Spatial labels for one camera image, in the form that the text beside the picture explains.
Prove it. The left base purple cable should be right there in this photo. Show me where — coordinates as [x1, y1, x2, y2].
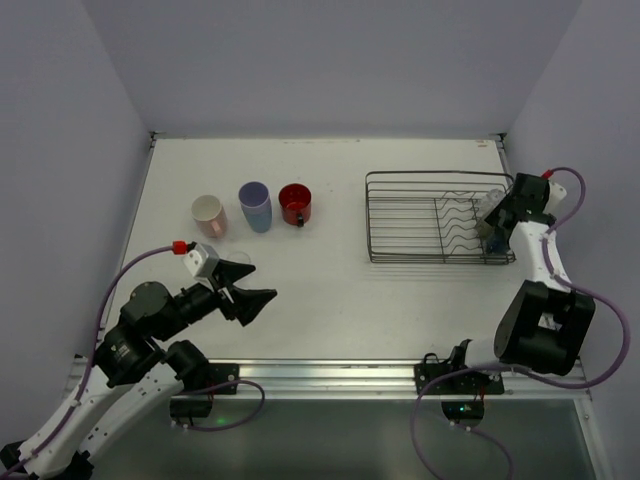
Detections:
[171, 378, 266, 433]

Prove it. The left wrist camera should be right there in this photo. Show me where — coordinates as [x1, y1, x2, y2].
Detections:
[182, 242, 220, 280]

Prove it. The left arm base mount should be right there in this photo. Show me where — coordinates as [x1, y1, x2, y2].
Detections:
[169, 362, 240, 426]

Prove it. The pink mug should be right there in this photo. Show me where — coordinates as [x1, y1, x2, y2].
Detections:
[191, 195, 228, 239]

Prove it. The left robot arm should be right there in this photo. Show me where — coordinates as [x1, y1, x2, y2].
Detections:
[1, 252, 277, 479]

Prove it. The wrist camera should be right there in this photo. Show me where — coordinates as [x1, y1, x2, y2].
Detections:
[544, 181, 567, 214]
[182, 242, 220, 280]

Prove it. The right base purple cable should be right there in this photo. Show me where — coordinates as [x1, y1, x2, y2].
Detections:
[409, 364, 516, 480]

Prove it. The light blue cup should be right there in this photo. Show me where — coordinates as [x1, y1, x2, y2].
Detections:
[243, 208, 272, 234]

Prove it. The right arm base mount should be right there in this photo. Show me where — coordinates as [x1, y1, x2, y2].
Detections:
[413, 339, 505, 428]

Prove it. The lavender cup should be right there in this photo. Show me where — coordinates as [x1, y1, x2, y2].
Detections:
[238, 181, 271, 213]

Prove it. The black wire dish rack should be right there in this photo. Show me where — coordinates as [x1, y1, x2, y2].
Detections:
[365, 170, 515, 265]

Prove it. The clear faceted glass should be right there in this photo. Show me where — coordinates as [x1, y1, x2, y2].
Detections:
[477, 189, 505, 217]

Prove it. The dark blue small cup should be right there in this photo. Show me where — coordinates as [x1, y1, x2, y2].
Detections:
[485, 235, 508, 255]

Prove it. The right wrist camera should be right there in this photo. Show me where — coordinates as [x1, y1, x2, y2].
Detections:
[544, 181, 567, 214]

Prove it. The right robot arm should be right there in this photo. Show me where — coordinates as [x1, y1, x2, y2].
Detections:
[451, 173, 596, 376]

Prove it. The aluminium rail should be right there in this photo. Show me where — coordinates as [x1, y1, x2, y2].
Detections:
[210, 359, 591, 400]

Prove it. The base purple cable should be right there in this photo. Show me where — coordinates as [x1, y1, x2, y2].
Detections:
[171, 378, 266, 433]
[409, 364, 516, 480]

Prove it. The red mug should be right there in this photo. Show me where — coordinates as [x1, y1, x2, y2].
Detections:
[278, 183, 312, 228]

